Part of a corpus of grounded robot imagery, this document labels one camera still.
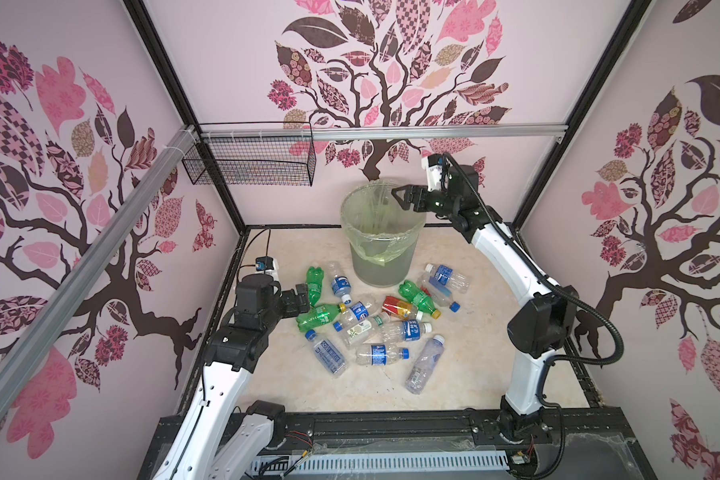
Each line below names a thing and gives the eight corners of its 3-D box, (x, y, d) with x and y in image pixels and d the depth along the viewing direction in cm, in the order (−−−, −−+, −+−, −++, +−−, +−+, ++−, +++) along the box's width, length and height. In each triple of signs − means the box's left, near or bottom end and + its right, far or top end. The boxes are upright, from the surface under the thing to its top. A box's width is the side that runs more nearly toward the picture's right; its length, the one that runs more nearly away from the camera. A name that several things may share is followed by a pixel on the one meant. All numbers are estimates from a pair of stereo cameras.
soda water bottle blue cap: (301, 345, 90) (298, 338, 86) (314, 333, 93) (311, 326, 88) (337, 381, 83) (335, 375, 79) (349, 367, 86) (348, 361, 82)
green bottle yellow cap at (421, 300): (396, 292, 100) (397, 286, 97) (405, 284, 102) (406, 278, 99) (434, 322, 93) (436, 317, 90) (443, 313, 95) (445, 308, 92)
